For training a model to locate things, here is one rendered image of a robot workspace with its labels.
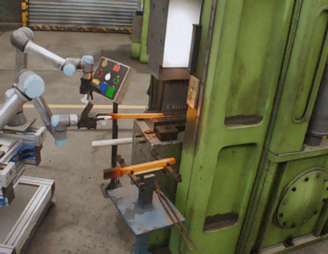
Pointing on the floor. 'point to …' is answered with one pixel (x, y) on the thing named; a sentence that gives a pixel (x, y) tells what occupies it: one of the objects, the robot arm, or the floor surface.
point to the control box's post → (114, 138)
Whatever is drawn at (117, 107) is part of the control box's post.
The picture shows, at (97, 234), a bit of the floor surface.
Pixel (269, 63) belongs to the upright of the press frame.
